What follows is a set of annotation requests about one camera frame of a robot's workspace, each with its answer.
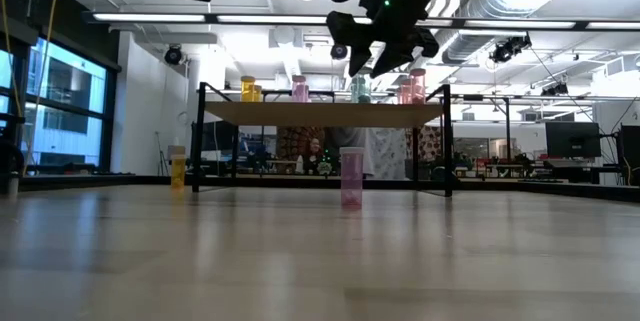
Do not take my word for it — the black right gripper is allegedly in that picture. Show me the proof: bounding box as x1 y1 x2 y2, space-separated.
327 0 451 80

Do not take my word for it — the wooden shelf black metal frame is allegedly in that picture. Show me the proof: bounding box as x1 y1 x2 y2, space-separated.
191 82 454 198

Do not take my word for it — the white draped cloth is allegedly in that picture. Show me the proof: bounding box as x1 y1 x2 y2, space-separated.
327 128 409 180

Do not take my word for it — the person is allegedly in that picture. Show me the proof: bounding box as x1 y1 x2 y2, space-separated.
305 136 325 175

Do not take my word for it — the small decorated green tree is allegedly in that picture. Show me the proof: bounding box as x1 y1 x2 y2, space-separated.
315 148 334 176

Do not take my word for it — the black ceiling spotlight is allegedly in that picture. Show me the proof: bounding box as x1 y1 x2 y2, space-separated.
488 34 533 65
541 82 570 97

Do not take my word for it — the large glass window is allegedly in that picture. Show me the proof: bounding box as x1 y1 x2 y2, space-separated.
0 35 120 172

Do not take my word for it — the black computer monitor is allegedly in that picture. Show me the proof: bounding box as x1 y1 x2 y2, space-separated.
619 124 640 187
544 120 603 159

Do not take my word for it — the silver ventilation duct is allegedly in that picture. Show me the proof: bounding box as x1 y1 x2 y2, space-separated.
440 0 566 67

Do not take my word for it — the patterned wall hanging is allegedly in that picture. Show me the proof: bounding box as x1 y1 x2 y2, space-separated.
276 127 326 160

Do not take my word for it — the yellow hanging cord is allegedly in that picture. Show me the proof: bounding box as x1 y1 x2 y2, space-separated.
0 0 24 117
22 0 62 177

